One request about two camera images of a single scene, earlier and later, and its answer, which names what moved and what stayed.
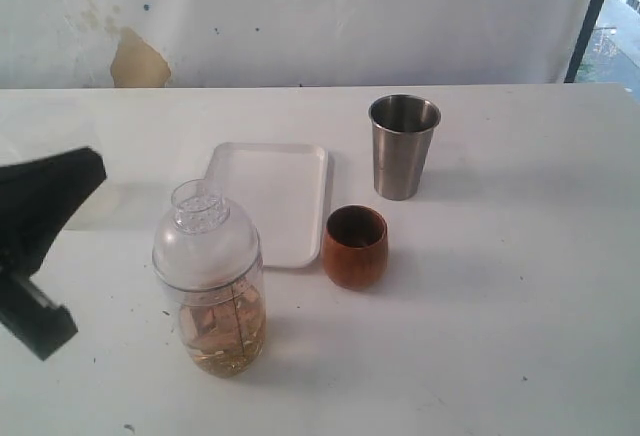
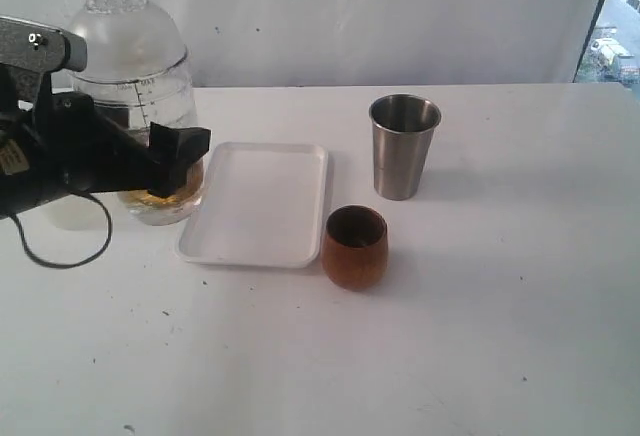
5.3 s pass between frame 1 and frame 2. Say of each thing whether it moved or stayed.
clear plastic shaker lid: moved
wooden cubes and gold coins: moved
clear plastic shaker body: moved
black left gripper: moved
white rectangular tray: stayed
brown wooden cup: stayed
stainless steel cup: stayed
